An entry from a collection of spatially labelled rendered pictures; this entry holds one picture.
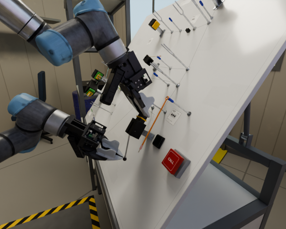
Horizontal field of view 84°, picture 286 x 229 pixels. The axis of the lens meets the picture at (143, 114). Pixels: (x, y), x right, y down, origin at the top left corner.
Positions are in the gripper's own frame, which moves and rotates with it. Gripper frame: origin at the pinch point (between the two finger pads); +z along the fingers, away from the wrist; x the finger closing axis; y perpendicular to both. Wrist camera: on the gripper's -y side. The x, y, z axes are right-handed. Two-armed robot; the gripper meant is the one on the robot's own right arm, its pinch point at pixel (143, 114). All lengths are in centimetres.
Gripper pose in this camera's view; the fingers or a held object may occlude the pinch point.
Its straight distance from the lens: 55.9
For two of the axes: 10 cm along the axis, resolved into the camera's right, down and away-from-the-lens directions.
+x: -4.7, -2.2, 8.6
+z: 4.6, 7.6, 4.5
